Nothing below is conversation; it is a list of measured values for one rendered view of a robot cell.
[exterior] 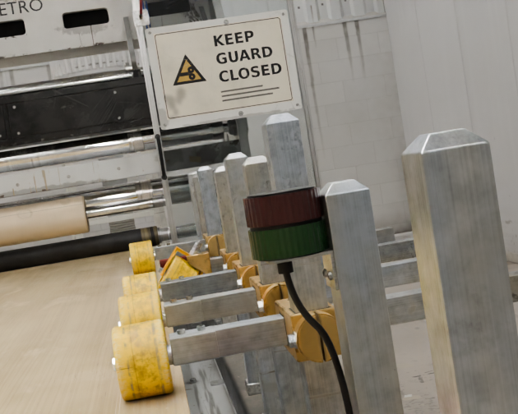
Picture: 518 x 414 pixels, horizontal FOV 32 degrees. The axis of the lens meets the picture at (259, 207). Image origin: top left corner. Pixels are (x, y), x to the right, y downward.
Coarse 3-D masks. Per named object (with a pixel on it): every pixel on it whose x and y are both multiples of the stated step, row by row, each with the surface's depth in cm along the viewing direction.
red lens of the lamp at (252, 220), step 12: (300, 192) 67; (312, 192) 68; (252, 204) 68; (264, 204) 67; (276, 204) 67; (288, 204) 67; (300, 204) 67; (312, 204) 68; (252, 216) 68; (264, 216) 67; (276, 216) 67; (288, 216) 67; (300, 216) 67; (312, 216) 68
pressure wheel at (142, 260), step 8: (136, 248) 218; (144, 248) 218; (136, 256) 217; (144, 256) 218; (152, 256) 218; (136, 264) 218; (144, 264) 218; (152, 264) 218; (136, 272) 219; (144, 272) 219
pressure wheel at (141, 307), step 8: (128, 296) 122; (136, 296) 121; (144, 296) 121; (152, 296) 121; (120, 304) 120; (128, 304) 120; (136, 304) 120; (144, 304) 120; (152, 304) 120; (120, 312) 119; (128, 312) 119; (136, 312) 119; (144, 312) 119; (152, 312) 119; (160, 312) 119; (120, 320) 118; (128, 320) 118; (136, 320) 118; (144, 320) 119
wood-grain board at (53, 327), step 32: (128, 256) 279; (0, 288) 243; (32, 288) 230; (64, 288) 218; (96, 288) 207; (0, 320) 178; (32, 320) 171; (64, 320) 164; (96, 320) 158; (0, 352) 141; (32, 352) 136; (64, 352) 132; (96, 352) 128; (0, 384) 116; (32, 384) 113; (64, 384) 110; (96, 384) 107
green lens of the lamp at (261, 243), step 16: (304, 224) 67; (320, 224) 68; (256, 240) 68; (272, 240) 67; (288, 240) 67; (304, 240) 67; (320, 240) 68; (256, 256) 68; (272, 256) 67; (288, 256) 67
